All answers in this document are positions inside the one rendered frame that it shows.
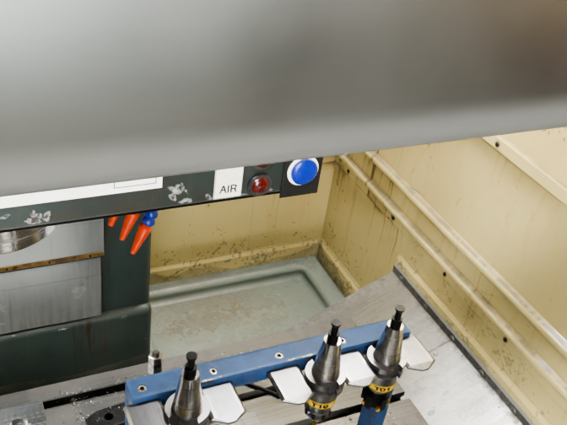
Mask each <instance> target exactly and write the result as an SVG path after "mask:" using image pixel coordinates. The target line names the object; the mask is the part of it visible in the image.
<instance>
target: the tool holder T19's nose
mask: <svg viewBox="0 0 567 425"><path fill-rule="evenodd" d="M305 414H306V415H307V416H308V417H309V418H310V419H311V420H313V421H317V422H318V421H323V420H325V419H326V418H328V416H330V414H331V408H329V409H327V410H317V409H315V408H313V407H311V406H309V405H308V404H307V402H306V403H305Z"/></svg>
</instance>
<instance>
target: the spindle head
mask: <svg viewBox="0 0 567 425"><path fill-rule="evenodd" d="M283 171H284V162H281V163H274V164H272V165H271V166H270V167H269V168H267V169H263V170H258V169H255V168H254V167H253V166H246V167H244V172H243V180H242V187H241V195H240V196H233V197H227V198H221V199H215V200H214V199H213V190H214V180H215V170H213V171H206V172H199V173H192V174H185V175H172V176H166V177H163V178H162V187H161V188H155V189H148V190H141V191H129V192H123V193H116V194H110V195H103V196H91V197H84V198H77V199H71V200H64V201H57V202H45V203H38V204H32V205H25V206H18V207H6V208H0V233H6V232H12V231H18V230H24V229H35V228H41V227H47V226H53V225H59V224H65V223H76V222H83V221H89V220H95V219H101V218H112V217H118V216H124V215H130V214H136V213H147V212H153V211H159V210H165V209H171V208H178V207H189V206H195V205H201V204H208V203H214V202H225V201H231V200H237V199H243V198H249V197H255V196H253V195H252V194H251V193H250V192H249V191H248V189H247V186H248V182H249V180H250V179H251V178H252V177H253V176H254V175H257V174H260V173H265V174H268V175H269V176H270V177H271V178H272V181H273V183H272V186H271V188H270V190H269V191H268V192H267V193H266V194H264V195H263V196H266V195H272V194H278V193H280V188H281V182H282V177H283Z"/></svg>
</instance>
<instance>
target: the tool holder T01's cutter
mask: <svg viewBox="0 0 567 425"><path fill-rule="evenodd" d="M390 394H391V392H387V393H385V394H382V395H379V394H376V393H374V392H372V391H371V390H370V388H369V387H368V386H367V387H364V388H363V390H362V393H361V398H363V401H362V405H363V406H364V407H366V408H367V409H370V408H371V407H373V408H376V409H375V411H376V412H381V411H383V410H385V408H386V405H388V403H389V397H390Z"/></svg>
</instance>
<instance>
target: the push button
mask: <svg viewBox="0 0 567 425"><path fill-rule="evenodd" d="M317 170H318V168H317V165H316V163H315V162H314V161H313V160H311V159H302V160H301V161H299V162H298V163H297V164H295V165H294V167H293V169H292V170H291V179H292V180H293V182H294V183H295V184H297V185H305V184H307V183H309V182H311V181H312V180H313V179H314V178H315V177H316V174H317Z"/></svg>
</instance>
